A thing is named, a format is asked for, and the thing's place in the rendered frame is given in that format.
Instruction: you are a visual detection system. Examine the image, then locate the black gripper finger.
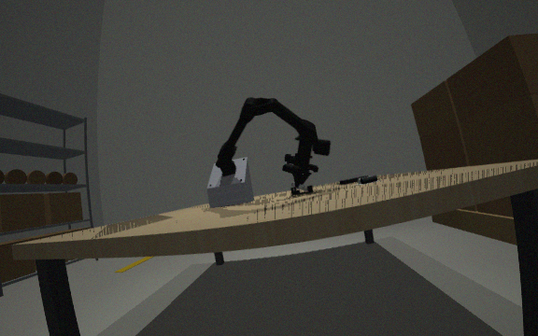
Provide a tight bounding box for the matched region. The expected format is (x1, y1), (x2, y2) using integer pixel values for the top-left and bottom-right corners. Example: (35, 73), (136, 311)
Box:
(300, 172), (312, 185)
(293, 174), (304, 188)

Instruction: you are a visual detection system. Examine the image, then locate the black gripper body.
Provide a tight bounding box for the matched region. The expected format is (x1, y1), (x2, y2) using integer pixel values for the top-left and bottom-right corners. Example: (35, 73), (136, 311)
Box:
(282, 151), (318, 174)

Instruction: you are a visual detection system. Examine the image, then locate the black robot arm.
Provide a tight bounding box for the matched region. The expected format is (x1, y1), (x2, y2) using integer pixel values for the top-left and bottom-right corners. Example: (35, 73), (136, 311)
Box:
(216, 97), (331, 176)

